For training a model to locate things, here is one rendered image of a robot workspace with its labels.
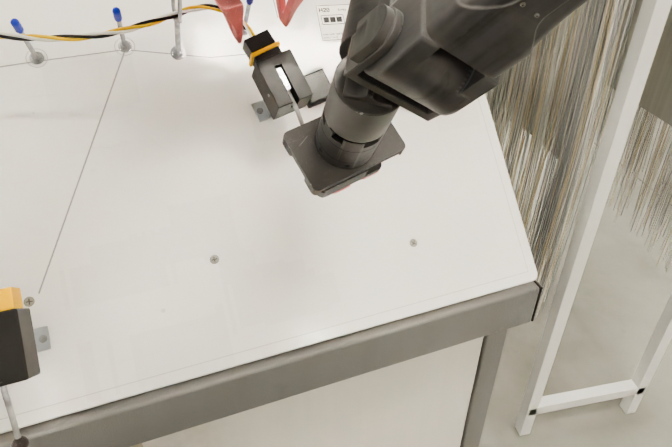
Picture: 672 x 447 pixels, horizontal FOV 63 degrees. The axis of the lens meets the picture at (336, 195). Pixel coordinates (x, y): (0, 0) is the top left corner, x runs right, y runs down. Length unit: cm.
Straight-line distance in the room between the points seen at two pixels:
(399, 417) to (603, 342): 119
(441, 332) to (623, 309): 147
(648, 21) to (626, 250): 149
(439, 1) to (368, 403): 62
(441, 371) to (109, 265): 49
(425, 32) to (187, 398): 46
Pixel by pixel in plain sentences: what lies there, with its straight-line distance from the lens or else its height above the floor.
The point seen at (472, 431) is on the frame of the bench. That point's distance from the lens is 105.
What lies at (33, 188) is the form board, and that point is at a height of 104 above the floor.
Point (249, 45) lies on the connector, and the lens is 63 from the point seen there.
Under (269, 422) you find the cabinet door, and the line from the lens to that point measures 80.
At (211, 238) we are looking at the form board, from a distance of 64.
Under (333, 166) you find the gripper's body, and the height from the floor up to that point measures 110.
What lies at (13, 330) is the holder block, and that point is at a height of 101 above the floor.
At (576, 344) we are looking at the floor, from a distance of 196.
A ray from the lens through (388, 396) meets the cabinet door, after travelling 85.
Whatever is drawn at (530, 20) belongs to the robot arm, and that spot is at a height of 127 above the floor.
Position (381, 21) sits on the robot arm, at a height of 126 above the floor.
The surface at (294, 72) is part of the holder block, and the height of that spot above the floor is 114.
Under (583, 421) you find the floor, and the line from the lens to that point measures 178.
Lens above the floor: 136
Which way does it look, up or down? 34 degrees down
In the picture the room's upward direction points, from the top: straight up
